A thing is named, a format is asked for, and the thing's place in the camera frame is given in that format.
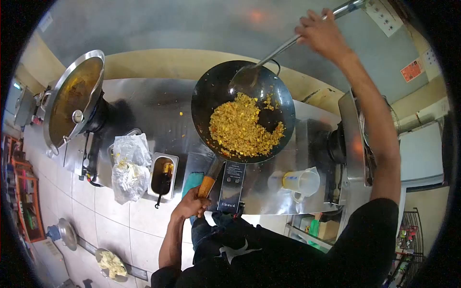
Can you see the person's right hand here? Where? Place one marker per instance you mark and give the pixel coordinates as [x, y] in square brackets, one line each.
[324, 34]

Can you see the person's left hand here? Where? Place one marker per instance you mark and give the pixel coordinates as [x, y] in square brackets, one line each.
[189, 207]

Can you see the person's left fingers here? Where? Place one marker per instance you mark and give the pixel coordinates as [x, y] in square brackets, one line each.
[192, 192]

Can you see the person's right fingers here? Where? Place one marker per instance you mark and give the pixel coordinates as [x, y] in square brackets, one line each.
[309, 25]

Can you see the person's left thumb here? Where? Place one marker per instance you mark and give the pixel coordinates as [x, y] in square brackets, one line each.
[204, 203]

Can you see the long steel wok ladle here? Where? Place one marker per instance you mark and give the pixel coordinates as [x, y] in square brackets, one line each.
[248, 77]

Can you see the teal cloth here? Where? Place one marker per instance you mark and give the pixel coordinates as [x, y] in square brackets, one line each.
[191, 181]

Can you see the person's legs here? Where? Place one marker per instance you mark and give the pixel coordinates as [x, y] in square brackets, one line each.
[205, 230]

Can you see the small black ladle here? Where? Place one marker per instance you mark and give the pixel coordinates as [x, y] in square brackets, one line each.
[164, 185]

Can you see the steel container of dark sauce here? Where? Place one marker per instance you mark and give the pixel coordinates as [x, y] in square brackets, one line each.
[162, 176]

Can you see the crumpled clear plastic bags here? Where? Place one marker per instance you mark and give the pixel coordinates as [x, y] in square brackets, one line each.
[130, 169]

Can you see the yellow fried rice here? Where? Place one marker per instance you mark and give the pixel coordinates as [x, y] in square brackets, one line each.
[241, 129]

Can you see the stainless steel stove counter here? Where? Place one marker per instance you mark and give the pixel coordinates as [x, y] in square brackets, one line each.
[162, 108]

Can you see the person's body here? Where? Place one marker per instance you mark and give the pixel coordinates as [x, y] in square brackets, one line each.
[288, 259]

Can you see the clear plastic measuring jug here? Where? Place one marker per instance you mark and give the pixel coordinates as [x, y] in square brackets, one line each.
[304, 181]

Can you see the steel plate with pale food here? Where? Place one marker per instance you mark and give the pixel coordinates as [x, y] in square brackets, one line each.
[111, 265]

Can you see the lower shelf with green items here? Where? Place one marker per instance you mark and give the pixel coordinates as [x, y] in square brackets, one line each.
[313, 230]

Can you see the steel pan with black burner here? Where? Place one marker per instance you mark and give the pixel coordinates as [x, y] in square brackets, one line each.
[351, 144]

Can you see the large wok with steel lid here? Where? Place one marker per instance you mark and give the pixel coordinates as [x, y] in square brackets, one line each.
[72, 100]

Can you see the orange shelf with goods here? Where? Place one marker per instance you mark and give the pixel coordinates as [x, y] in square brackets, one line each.
[27, 201]

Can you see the white chest freezer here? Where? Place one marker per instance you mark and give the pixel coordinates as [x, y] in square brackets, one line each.
[421, 154]

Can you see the white wall socket strip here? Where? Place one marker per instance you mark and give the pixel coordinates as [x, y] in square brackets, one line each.
[383, 16]

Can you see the red wall notice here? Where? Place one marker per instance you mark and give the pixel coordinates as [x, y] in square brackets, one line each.
[412, 70]

